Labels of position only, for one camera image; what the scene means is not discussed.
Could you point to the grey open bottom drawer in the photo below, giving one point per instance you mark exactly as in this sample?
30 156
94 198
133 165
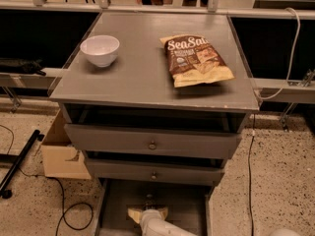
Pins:
188 207

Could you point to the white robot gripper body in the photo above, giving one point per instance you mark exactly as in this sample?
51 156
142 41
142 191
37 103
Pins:
148 214

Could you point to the brown sea salt chip bag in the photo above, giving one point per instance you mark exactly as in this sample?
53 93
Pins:
192 60

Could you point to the grey middle drawer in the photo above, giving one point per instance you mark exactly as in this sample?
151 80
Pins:
155 172

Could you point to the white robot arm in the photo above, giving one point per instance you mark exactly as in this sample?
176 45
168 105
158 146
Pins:
168 229

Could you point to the metal barrier rail frame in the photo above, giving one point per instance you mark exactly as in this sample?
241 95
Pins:
266 85

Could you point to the white ceramic bowl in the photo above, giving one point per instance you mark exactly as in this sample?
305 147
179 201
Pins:
100 50

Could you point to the grey top drawer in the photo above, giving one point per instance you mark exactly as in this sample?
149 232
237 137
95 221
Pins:
153 141

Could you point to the black metal stand pole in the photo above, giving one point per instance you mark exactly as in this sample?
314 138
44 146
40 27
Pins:
15 161

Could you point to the clear plastic water bottle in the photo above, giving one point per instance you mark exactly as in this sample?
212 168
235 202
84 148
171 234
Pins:
150 202

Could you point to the cardboard box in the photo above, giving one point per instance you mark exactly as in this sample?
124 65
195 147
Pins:
59 157

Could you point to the black cloth on rail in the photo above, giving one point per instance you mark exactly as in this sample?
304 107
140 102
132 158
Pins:
20 66

